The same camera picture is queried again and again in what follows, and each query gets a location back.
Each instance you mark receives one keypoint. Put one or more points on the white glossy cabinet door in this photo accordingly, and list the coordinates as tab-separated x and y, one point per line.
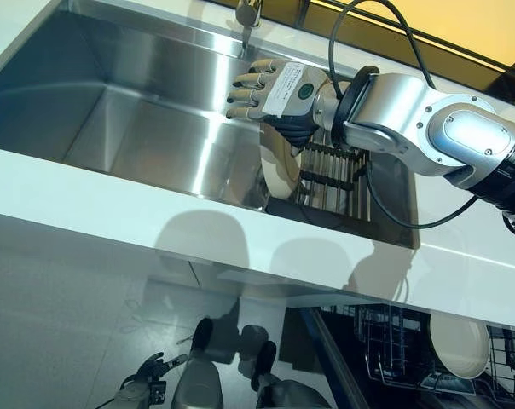
70	247
249	285

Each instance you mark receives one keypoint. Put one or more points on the robot leg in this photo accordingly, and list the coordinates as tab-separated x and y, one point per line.
198	383
291	396

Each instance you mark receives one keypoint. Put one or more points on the robot left leg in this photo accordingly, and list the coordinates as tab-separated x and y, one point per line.
198	383

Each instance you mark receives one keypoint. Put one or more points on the stainless steel sink basin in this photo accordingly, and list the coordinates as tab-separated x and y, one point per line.
112	106

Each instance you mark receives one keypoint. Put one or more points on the robot right leg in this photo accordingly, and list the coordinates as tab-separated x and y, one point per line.
291	396

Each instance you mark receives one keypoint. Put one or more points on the yellow window with dark frame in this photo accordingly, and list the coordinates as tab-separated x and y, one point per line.
411	25

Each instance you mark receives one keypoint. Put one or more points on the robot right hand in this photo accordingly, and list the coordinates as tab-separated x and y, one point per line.
291	85

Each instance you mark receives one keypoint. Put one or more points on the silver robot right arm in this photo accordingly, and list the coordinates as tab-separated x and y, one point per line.
453	136

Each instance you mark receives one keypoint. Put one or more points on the chrome pull-down kitchen faucet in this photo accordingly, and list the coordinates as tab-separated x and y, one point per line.
247	17

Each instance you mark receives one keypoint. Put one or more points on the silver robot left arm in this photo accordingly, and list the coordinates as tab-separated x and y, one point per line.
134	396

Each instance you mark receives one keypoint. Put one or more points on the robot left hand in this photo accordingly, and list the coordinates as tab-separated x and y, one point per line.
153	370

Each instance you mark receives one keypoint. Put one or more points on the black sink drain rack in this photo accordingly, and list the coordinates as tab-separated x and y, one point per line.
338	179

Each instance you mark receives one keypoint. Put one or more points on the cream ceramic plate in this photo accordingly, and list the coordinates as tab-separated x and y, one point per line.
458	345
279	170

